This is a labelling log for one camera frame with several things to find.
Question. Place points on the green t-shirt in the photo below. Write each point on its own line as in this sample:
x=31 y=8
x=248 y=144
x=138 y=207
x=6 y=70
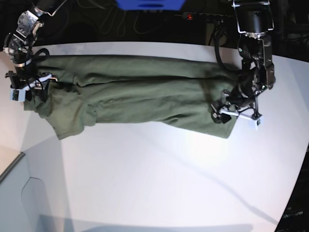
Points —
x=131 y=89

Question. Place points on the blue plastic bin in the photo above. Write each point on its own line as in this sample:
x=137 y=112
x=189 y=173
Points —
x=139 y=5

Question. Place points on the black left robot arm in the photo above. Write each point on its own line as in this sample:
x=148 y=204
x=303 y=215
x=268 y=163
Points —
x=254 y=21

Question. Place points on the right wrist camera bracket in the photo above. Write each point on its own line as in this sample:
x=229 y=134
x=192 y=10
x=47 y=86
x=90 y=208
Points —
x=22 y=96

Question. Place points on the white power strip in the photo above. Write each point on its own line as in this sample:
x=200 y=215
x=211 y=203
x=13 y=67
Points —
x=208 y=18

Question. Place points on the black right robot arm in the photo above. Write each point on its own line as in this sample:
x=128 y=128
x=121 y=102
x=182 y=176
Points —
x=18 y=45

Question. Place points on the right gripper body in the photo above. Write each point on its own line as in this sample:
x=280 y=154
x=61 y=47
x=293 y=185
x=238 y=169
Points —
x=23 y=81

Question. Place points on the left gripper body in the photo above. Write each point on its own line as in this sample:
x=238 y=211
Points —
x=237 y=101

